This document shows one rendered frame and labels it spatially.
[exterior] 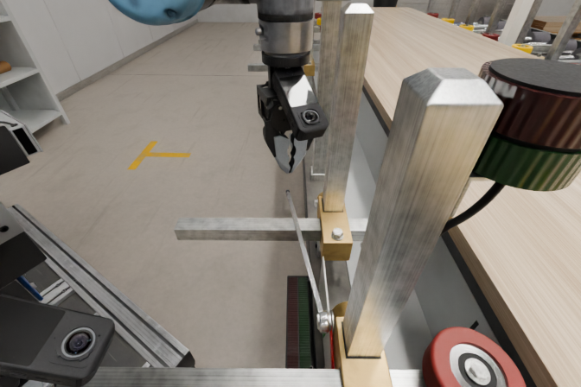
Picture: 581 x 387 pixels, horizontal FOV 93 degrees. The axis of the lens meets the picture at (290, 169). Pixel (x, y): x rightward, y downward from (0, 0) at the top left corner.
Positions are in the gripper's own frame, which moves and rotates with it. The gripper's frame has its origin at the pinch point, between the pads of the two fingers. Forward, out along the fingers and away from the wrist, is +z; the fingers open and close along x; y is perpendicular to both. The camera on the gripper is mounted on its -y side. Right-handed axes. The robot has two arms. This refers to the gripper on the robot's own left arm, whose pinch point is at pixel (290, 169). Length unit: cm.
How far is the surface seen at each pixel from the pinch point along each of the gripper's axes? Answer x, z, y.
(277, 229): 4.7, 7.9, -6.1
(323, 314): 4.6, 4.7, -23.8
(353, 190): -28.4, 28.4, 17.6
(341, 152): -6.2, -6.3, -6.6
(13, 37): 133, 17, 257
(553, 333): -15.7, 0.4, -35.7
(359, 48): -6.5, -21.8, -6.7
